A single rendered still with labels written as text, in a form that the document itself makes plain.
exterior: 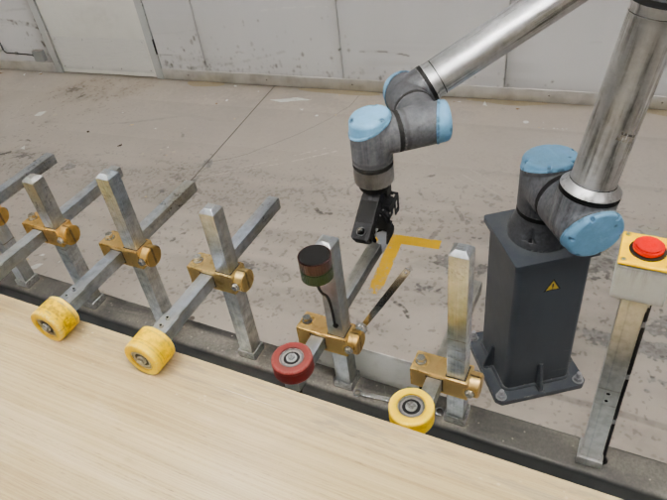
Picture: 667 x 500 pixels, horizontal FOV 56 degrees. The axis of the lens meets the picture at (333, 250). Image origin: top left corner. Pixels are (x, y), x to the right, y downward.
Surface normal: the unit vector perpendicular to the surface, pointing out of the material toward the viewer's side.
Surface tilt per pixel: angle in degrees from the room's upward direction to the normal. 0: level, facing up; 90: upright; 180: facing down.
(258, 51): 90
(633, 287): 90
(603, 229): 95
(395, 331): 0
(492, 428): 0
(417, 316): 0
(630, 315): 90
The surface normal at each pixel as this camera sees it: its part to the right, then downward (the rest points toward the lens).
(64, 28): -0.33, 0.64
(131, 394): -0.11, -0.76
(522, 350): 0.18, 0.62
